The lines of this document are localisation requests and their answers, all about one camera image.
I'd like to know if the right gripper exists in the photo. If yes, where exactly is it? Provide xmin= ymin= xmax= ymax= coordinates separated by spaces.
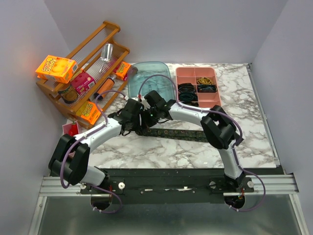
xmin=140 ymin=107 xmax=159 ymax=130

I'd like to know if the teal transparent plastic tray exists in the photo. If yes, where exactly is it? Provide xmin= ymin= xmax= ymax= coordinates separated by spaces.
xmin=127 ymin=61 xmax=175 ymax=101

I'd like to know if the dark patterned necktie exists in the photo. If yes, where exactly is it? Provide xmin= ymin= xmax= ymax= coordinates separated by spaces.
xmin=136 ymin=128 xmax=208 ymax=142

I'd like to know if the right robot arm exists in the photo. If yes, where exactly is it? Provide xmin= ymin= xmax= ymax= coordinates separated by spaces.
xmin=137 ymin=91 xmax=245 ymax=192

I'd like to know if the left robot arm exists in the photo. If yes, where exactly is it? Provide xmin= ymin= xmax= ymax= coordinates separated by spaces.
xmin=48 ymin=98 xmax=144 ymax=193

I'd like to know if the rolled teal tie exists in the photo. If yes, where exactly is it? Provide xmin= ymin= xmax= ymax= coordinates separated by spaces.
xmin=179 ymin=92 xmax=198 ymax=102

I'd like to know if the rolled black tie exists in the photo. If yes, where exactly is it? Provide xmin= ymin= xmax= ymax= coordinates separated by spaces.
xmin=178 ymin=83 xmax=195 ymax=93

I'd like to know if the rolled dark gold tie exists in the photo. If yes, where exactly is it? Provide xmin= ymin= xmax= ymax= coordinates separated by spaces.
xmin=183 ymin=101 xmax=199 ymax=107

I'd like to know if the orange bottle black cap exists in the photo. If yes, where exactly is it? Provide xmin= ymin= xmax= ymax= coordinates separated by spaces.
xmin=93 ymin=74 xmax=116 ymax=99

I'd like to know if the orange box lower shelf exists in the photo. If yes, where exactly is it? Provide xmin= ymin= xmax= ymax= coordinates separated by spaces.
xmin=76 ymin=101 xmax=101 ymax=125

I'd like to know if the pink divided organizer box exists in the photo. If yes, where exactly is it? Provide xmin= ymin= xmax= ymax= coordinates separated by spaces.
xmin=176 ymin=67 xmax=221 ymax=108

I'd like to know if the rolled dark blue tie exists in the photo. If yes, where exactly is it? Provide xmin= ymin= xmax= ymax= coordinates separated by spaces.
xmin=197 ymin=84 xmax=217 ymax=93

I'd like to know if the small orange box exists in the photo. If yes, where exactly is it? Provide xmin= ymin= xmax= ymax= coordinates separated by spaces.
xmin=113 ymin=61 xmax=131 ymax=81

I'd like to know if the wooden tiered rack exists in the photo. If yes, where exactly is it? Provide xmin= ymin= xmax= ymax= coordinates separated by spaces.
xmin=36 ymin=21 xmax=130 ymax=129

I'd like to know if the red toy pepper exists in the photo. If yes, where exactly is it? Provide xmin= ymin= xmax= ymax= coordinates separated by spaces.
xmin=68 ymin=124 xmax=78 ymax=136

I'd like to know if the pink sponge box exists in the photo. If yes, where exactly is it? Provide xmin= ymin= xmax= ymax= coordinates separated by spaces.
xmin=70 ymin=70 xmax=95 ymax=94

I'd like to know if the dark round can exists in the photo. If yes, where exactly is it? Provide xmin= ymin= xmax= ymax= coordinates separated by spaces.
xmin=58 ymin=83 xmax=78 ymax=104

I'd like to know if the small pink bin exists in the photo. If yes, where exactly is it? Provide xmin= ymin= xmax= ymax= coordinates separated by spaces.
xmin=62 ymin=121 xmax=81 ymax=135

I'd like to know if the large orange sponge box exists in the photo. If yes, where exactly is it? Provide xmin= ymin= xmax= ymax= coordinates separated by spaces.
xmin=35 ymin=55 xmax=78 ymax=84

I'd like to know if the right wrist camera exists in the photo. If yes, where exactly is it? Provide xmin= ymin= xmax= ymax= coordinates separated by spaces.
xmin=137 ymin=94 xmax=151 ymax=110

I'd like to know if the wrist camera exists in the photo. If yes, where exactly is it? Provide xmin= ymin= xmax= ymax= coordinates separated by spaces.
xmin=123 ymin=96 xmax=139 ymax=102
xmin=137 ymin=94 xmax=151 ymax=110

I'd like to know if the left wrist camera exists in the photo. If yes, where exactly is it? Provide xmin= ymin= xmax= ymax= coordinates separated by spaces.
xmin=123 ymin=96 xmax=139 ymax=102

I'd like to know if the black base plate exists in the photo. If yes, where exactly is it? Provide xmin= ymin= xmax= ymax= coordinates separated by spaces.
xmin=49 ymin=167 xmax=286 ymax=205

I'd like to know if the aluminium rail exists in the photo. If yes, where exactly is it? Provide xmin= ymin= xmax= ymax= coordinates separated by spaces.
xmin=39 ymin=174 xmax=299 ymax=197

